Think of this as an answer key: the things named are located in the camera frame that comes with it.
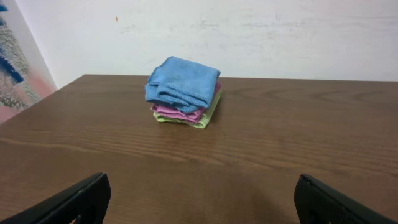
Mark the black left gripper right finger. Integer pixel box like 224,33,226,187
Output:
294,174,397,224

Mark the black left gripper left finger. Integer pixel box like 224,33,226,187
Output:
1,172,111,224

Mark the folded pink cloth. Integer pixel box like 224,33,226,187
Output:
151,82,221,115

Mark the folded green cloth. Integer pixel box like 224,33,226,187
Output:
152,89,222,129

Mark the folded blue cloth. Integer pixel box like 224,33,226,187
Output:
144,57,220,114

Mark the colourful patterned rug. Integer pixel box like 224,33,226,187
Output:
1,0,57,123

